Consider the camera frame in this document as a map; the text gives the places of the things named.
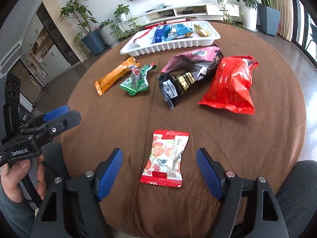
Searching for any person's left hand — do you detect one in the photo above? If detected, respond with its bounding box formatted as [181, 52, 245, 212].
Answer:
[1, 155, 46, 204]

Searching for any large red snack bag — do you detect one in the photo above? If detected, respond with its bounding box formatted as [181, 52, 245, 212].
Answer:
[198, 56, 258, 114]

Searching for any red storage box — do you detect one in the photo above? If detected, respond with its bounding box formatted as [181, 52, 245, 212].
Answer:
[165, 18, 186, 24]
[144, 22, 165, 30]

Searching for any tall plant blue pot left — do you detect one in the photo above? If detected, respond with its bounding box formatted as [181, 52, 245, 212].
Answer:
[60, 0, 107, 55]

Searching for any right red storage box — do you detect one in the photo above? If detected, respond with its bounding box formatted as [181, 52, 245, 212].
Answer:
[165, 18, 186, 24]

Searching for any white plastic tray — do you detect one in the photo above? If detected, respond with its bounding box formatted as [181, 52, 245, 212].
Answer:
[120, 20, 221, 57]

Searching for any white tv console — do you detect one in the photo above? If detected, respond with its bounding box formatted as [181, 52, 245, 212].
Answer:
[133, 3, 242, 27]

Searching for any trailing plant on console left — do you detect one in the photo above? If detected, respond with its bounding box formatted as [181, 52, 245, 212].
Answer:
[112, 4, 142, 41]

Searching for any blue roll cake packet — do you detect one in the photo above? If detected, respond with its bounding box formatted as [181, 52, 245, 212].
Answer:
[153, 24, 174, 44]

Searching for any trailing plant on console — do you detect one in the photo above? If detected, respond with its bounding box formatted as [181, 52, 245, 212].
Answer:
[112, 4, 142, 41]
[214, 0, 244, 29]

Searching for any gold snack packet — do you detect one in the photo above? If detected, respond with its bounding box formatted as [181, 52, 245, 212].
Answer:
[194, 24, 210, 38]

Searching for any red white candy packet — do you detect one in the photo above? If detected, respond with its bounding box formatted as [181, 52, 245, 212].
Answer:
[140, 130, 189, 187]

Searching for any plant in white ribbed pot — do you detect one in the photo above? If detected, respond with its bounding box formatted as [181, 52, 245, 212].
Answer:
[99, 19, 119, 48]

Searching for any black snack packet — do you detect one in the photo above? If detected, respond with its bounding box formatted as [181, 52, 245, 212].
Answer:
[158, 55, 224, 110]

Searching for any orange snack bar wrapper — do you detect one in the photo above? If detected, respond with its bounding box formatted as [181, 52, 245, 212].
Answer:
[95, 57, 140, 96]

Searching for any left red storage box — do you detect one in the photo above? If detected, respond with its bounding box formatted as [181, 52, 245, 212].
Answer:
[144, 22, 165, 30]

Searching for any beige curtain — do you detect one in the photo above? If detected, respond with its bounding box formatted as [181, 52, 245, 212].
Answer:
[276, 0, 294, 41]

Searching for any trailing plant on console right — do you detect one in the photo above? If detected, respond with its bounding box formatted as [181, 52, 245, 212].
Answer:
[214, 0, 244, 29]

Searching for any person's left forearm grey sleeve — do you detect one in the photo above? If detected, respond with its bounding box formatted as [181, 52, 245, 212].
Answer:
[1, 185, 35, 237]

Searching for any large plant blue pot right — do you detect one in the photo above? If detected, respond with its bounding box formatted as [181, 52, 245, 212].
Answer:
[257, 0, 281, 36]

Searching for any pink snack packet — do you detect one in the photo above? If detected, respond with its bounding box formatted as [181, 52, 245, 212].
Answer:
[161, 46, 223, 73]

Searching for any grey office chair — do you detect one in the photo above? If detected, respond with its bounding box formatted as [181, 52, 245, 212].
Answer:
[276, 160, 316, 237]

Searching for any green snack packet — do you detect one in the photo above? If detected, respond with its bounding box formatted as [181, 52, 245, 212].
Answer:
[119, 63, 157, 96]

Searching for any plant in white pot right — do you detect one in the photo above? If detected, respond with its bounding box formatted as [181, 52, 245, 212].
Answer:
[236, 0, 258, 32]

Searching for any black balcony chair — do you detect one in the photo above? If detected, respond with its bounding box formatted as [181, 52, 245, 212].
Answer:
[305, 22, 316, 60]

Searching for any white and red snack packet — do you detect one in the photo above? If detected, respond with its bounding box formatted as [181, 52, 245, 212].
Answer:
[133, 27, 157, 47]

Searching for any light blue snack packet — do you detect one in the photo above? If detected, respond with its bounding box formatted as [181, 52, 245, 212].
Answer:
[171, 23, 193, 40]

